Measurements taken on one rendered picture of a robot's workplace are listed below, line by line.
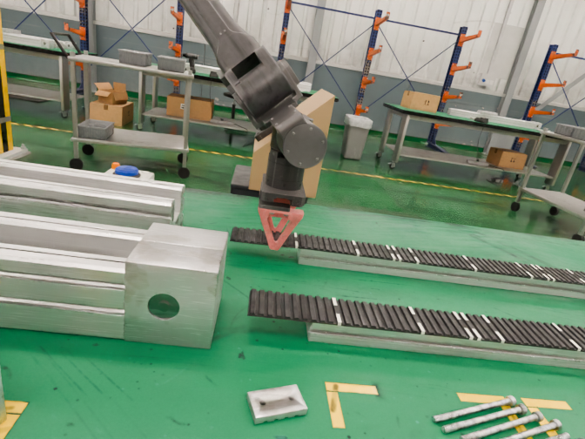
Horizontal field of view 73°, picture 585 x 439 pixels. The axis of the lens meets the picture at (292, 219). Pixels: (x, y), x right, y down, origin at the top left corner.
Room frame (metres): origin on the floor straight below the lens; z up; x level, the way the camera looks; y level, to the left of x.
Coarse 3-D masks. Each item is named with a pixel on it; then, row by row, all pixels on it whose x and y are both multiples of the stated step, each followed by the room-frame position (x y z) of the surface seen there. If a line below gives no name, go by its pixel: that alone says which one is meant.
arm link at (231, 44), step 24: (192, 0) 0.63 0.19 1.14; (216, 0) 0.62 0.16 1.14; (216, 24) 0.60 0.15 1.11; (216, 48) 0.59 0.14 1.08; (240, 48) 0.58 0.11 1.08; (264, 48) 0.57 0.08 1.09; (240, 72) 0.58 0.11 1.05; (264, 72) 0.55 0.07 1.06; (240, 96) 0.54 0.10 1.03; (264, 96) 0.55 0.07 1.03
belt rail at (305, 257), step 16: (304, 256) 0.58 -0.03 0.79; (320, 256) 0.57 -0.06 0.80; (336, 256) 0.58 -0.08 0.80; (352, 256) 0.58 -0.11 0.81; (368, 272) 0.58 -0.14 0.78; (384, 272) 0.59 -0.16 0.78; (400, 272) 0.59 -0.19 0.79; (416, 272) 0.59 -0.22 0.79; (432, 272) 0.60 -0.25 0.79; (448, 272) 0.60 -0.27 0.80; (464, 272) 0.60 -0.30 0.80; (512, 288) 0.61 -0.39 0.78; (528, 288) 0.62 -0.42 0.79; (544, 288) 0.62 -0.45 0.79; (560, 288) 0.63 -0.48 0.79; (576, 288) 0.63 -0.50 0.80
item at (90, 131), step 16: (112, 64) 3.10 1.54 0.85; (128, 64) 3.21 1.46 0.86; (144, 64) 3.29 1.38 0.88; (160, 64) 3.26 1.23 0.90; (176, 64) 3.29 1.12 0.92; (80, 128) 3.06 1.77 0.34; (96, 128) 3.08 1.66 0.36; (112, 128) 3.35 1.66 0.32; (112, 144) 3.10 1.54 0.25; (128, 144) 3.14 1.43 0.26; (144, 144) 3.21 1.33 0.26; (160, 144) 3.31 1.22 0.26; (176, 144) 3.41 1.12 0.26; (80, 160) 3.03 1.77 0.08
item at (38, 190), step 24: (0, 168) 0.56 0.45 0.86; (24, 168) 0.57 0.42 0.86; (48, 168) 0.58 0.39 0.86; (0, 192) 0.50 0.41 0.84; (24, 192) 0.50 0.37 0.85; (48, 192) 0.50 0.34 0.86; (72, 192) 0.50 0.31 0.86; (96, 192) 0.51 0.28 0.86; (120, 192) 0.53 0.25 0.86; (144, 192) 0.58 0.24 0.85; (168, 192) 0.59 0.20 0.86; (48, 216) 0.50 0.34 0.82; (72, 216) 0.50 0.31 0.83; (96, 216) 0.51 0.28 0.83; (120, 216) 0.51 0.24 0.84; (144, 216) 0.51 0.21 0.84; (168, 216) 0.53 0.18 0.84
